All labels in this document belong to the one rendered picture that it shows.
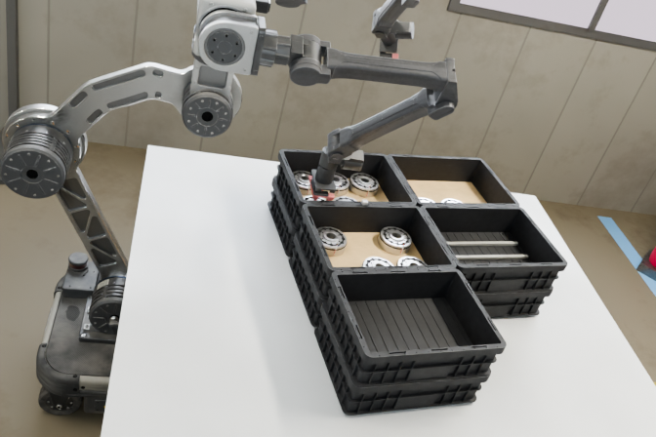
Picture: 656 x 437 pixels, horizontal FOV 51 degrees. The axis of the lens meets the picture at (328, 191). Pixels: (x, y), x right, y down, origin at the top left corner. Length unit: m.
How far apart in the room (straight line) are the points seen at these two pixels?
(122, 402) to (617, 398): 1.40
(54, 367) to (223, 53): 1.25
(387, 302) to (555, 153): 2.58
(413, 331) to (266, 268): 0.52
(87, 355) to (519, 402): 1.38
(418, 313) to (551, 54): 2.33
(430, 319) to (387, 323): 0.14
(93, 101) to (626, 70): 3.05
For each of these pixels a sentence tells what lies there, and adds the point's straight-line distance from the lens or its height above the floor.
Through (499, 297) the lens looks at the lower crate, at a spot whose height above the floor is 0.80.
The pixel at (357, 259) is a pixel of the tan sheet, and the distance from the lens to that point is 2.07.
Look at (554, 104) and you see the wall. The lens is 4.18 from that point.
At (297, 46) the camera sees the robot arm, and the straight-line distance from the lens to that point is 1.66.
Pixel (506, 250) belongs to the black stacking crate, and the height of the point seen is 0.83.
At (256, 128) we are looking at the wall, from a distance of 3.82.
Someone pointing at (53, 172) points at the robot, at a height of 0.90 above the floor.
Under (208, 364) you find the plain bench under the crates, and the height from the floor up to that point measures 0.70.
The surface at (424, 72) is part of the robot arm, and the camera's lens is 1.73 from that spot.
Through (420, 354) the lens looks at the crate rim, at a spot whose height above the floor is 0.93.
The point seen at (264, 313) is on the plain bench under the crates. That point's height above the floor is 0.70.
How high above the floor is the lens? 2.09
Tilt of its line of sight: 33 degrees down
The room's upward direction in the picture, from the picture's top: 16 degrees clockwise
